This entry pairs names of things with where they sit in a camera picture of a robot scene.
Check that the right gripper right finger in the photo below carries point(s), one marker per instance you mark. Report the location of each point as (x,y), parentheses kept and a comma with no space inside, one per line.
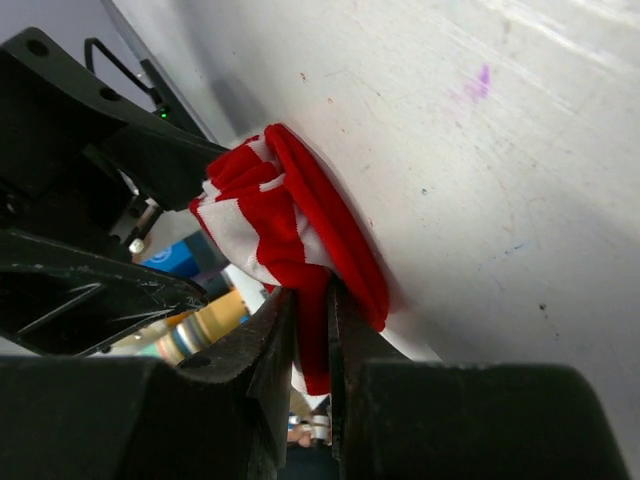
(395,418)

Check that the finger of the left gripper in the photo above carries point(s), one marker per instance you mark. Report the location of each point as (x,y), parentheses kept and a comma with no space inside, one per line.
(57,300)
(53,109)

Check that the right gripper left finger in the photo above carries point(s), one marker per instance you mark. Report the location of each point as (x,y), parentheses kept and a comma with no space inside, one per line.
(220,414)

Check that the red white striped sock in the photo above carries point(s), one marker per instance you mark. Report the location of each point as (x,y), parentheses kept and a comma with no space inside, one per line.
(274,214)

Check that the aluminium table frame rail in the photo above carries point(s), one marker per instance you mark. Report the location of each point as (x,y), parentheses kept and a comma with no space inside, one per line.
(169,102)

